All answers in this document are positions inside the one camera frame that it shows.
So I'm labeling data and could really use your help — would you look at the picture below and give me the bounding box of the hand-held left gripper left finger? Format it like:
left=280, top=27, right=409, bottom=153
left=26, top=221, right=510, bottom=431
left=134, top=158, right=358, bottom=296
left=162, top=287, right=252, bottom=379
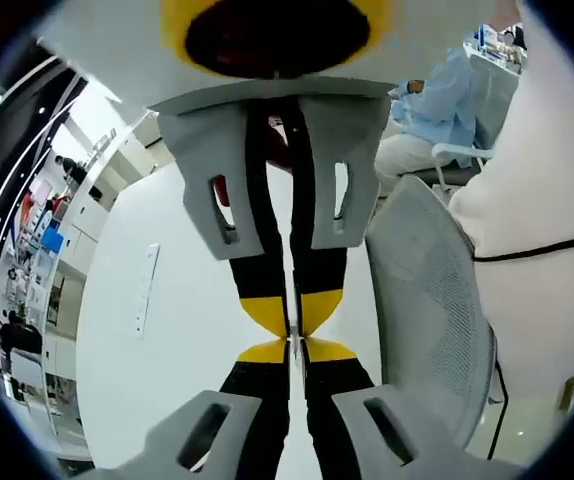
left=97, top=341, right=291, bottom=480

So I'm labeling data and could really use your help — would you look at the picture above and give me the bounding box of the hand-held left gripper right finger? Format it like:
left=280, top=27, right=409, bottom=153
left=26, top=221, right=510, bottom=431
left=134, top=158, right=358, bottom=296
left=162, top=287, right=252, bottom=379
left=300, top=337, right=523, bottom=480

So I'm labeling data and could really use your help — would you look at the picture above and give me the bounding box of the single clear food bag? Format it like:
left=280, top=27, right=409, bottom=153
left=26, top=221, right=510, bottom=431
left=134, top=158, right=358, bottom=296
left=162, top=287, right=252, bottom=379
left=288, top=322, right=308, bottom=371

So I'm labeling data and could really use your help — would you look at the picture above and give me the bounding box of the white power strip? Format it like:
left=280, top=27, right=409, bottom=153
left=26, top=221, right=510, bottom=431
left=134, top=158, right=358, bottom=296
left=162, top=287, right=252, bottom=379
left=132, top=242, right=161, bottom=342

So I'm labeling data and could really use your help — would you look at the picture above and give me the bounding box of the grey mesh office chair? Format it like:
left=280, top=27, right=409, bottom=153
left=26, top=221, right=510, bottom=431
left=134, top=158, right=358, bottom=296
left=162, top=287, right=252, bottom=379
left=365, top=174, right=499, bottom=451

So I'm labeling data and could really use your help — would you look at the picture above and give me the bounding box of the white counter with cabinets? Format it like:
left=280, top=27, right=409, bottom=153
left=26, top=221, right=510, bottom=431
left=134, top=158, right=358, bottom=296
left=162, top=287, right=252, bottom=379
left=59, top=134, right=176, bottom=284

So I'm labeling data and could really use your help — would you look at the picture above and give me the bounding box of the blue plastic bin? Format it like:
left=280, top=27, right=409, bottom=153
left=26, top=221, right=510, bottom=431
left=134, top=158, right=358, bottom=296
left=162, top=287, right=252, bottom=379
left=40, top=219, right=66, bottom=252

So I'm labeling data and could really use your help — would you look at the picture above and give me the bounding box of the white armrest chair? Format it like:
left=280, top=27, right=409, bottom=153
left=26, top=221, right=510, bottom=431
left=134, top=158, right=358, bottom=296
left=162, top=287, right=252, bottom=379
left=430, top=53, right=521, bottom=192

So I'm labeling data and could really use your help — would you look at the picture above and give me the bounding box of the person's white shirt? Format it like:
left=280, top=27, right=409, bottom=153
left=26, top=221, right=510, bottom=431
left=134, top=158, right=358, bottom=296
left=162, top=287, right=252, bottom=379
left=447, top=0, right=574, bottom=419

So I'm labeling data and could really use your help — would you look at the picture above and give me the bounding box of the thin black cable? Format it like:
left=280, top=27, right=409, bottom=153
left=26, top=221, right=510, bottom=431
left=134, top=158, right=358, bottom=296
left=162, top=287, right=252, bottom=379
left=472, top=230, right=574, bottom=264

